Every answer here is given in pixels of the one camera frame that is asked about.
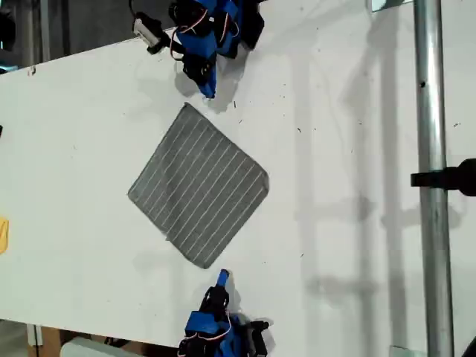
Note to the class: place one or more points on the grey striped towel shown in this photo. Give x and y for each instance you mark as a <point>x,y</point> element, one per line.
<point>197,186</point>

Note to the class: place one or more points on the white box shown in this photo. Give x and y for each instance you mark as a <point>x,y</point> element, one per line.
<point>93,349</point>

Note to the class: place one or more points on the yellow object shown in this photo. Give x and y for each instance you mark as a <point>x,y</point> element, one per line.
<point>3,234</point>

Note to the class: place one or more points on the black clamp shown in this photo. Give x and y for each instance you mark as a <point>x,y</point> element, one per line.
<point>446,178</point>

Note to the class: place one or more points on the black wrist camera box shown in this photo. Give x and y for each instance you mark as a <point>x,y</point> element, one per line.
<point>148,31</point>
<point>259,334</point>

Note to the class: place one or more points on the wooden table frame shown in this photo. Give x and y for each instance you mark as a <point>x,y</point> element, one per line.
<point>50,336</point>

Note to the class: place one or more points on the metal corner bracket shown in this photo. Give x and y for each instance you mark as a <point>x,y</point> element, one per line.
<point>383,3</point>

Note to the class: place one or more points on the steel post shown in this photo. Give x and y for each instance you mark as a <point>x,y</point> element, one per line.
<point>433,148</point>

